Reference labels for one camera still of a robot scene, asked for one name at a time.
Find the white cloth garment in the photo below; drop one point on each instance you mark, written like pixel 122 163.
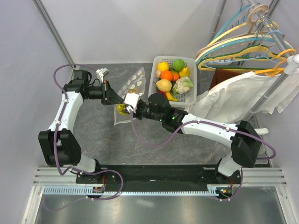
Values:
pixel 231 100

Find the clear polka dot zip bag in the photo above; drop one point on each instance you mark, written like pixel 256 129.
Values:
pixel 134 85

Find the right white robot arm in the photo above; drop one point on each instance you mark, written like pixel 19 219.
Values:
pixel 241 138

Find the aluminium frame post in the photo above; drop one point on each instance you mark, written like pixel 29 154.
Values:
pixel 53 30

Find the white rack base foot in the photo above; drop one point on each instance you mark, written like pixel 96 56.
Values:
pixel 261 131

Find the slotted cable duct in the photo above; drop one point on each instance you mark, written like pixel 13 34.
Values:
pixel 139 190

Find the red apple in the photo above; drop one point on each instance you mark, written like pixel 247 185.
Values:
pixel 163 93

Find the yellow lemon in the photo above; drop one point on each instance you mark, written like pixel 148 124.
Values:
pixel 163 66

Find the orange fruit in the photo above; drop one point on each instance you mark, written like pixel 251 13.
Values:
pixel 168 75

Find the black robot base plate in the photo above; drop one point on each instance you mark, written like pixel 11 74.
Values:
pixel 173 174

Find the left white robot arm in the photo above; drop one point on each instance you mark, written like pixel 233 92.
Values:
pixel 59 146

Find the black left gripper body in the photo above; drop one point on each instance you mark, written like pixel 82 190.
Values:
pixel 106 98

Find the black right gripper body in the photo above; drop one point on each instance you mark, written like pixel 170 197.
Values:
pixel 143 110

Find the small tangerine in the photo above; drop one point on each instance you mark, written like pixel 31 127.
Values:
pixel 176 76

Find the green bumpy fruit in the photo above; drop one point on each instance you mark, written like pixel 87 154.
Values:
pixel 178 64

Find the green clothes hanger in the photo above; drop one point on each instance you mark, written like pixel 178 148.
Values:
pixel 254 53

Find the small yellow pepper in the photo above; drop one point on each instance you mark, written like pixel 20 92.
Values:
pixel 184 72

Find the yellow clothes hanger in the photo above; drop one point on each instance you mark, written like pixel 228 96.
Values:
pixel 240 44

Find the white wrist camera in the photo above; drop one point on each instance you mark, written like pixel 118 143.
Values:
pixel 101 73
pixel 131 101

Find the white cauliflower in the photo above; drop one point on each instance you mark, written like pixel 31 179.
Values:
pixel 182 85

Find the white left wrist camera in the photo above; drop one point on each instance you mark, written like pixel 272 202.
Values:
pixel 101 73

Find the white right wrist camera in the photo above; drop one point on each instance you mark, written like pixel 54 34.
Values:
pixel 131 101

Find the orange clothes hanger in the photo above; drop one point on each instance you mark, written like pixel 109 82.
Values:
pixel 276 69

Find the brown folded cloth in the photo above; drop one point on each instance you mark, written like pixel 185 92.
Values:
pixel 221 75

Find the yellow pear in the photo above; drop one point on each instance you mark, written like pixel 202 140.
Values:
pixel 164 85

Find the beige clothes hanger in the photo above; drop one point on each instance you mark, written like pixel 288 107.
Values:
pixel 240 30

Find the garlic bulb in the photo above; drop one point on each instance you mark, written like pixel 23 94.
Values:
pixel 158 73

